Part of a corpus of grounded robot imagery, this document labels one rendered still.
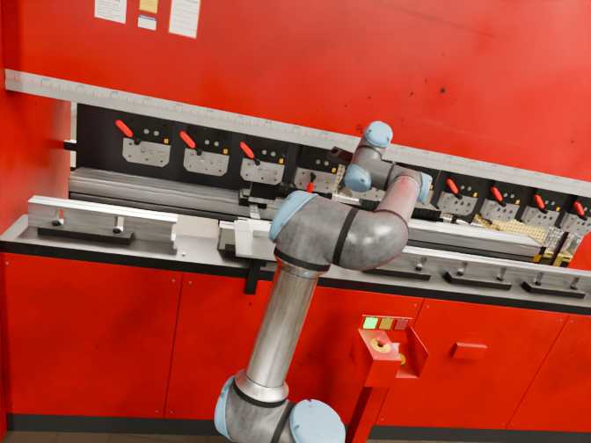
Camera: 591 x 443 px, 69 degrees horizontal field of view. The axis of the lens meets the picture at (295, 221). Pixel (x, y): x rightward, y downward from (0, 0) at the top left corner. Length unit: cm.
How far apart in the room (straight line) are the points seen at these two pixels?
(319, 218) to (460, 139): 105
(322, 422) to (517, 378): 161
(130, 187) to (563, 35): 172
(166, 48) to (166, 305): 89
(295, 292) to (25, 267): 111
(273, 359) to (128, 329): 98
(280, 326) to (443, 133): 109
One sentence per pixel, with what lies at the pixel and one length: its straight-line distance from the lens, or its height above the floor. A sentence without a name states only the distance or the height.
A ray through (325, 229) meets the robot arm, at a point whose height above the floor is 137.
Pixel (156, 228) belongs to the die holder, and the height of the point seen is 93.
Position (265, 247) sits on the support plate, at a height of 100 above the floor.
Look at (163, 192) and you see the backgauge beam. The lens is 189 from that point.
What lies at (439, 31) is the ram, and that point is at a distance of 163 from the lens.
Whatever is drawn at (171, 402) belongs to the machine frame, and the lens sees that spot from 200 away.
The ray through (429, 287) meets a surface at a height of 87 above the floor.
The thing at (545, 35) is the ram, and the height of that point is 187.
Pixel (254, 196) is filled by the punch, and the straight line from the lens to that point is 162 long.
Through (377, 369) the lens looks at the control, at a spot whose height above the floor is 74.
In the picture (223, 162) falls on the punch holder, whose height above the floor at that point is 123.
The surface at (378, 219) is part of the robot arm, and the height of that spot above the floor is 140.
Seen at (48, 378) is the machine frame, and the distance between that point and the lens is 199.
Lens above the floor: 166
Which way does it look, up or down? 22 degrees down
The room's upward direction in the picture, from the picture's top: 14 degrees clockwise
